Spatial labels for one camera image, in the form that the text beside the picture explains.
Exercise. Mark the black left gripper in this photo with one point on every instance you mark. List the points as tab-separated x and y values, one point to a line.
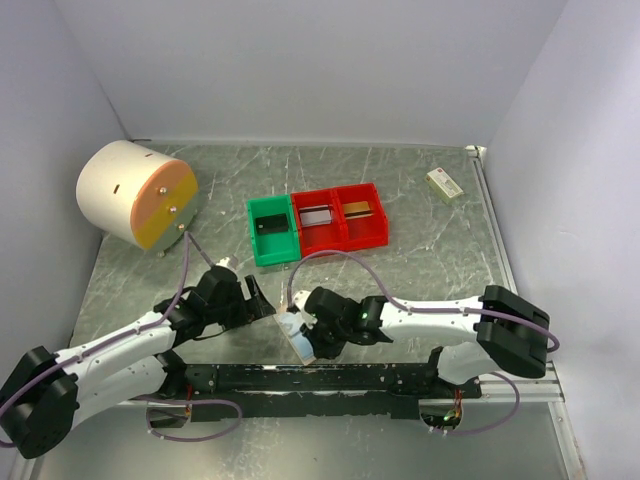
259	305

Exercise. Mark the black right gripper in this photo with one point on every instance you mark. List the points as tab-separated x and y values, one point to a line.
310	330

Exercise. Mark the tan card holder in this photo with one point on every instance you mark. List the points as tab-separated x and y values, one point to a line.
290	324

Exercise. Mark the silver VIP credit card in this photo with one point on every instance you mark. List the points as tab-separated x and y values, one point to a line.
315	216

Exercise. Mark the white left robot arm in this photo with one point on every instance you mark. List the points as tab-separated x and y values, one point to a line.
48	394

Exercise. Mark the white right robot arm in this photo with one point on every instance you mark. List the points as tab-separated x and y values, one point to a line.
497	330

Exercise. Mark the black credit card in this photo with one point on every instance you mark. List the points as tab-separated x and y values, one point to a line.
272	224

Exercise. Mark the green plastic bin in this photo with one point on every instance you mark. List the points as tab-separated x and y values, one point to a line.
278	248

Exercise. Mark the red bin middle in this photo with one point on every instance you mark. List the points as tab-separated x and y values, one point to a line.
324	237

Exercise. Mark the red bin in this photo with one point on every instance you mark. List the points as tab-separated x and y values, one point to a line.
364	233
324	237

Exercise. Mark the red bin right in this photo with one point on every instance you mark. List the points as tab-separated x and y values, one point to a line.
364	233

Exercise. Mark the white cylinder with orange face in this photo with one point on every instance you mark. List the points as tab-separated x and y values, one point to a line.
138	195

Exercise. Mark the small white cardboard box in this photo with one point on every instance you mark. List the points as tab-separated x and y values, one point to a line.
443	185

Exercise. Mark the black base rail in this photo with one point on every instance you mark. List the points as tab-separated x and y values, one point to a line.
280	391

